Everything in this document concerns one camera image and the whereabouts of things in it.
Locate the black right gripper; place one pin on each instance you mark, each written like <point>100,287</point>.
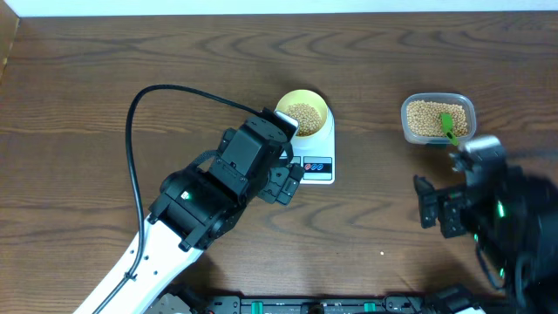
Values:
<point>447,201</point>

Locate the green plastic measuring scoop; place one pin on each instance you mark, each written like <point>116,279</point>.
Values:
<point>447,128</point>

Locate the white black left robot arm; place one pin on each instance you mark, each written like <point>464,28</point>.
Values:
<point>197,205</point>

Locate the clear container of soybeans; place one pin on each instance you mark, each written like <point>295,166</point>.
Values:
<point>420,116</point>

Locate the yellow plastic bowl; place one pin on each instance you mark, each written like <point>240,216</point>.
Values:
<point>308,108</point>

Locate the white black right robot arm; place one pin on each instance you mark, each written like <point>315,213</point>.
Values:
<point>512,217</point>

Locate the white digital kitchen scale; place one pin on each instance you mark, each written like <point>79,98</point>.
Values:
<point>317,153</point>

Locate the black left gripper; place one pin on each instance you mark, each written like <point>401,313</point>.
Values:
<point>281,183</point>

